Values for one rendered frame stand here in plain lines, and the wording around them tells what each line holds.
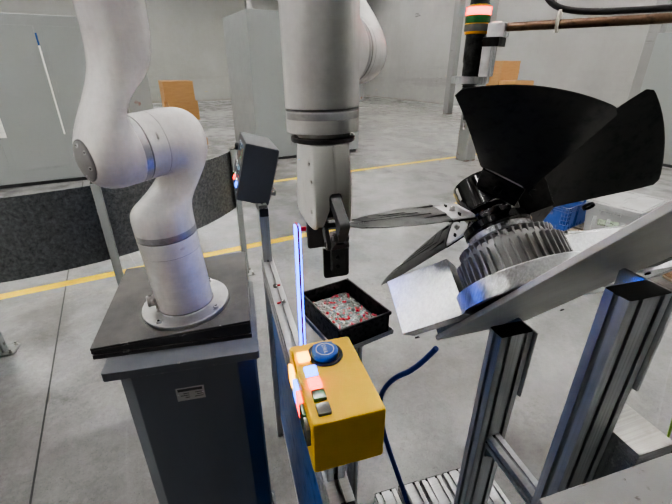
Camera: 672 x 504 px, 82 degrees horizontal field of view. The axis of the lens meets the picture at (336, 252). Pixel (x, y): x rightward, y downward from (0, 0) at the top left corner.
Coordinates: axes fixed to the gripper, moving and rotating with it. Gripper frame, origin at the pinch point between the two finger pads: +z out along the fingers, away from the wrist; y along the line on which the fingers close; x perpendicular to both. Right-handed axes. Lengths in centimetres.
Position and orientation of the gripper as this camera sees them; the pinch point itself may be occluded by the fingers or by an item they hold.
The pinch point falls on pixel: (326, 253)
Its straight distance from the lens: 52.4
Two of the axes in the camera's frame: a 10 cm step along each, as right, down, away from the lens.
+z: 0.2, 9.1, 4.2
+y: 2.8, 4.0, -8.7
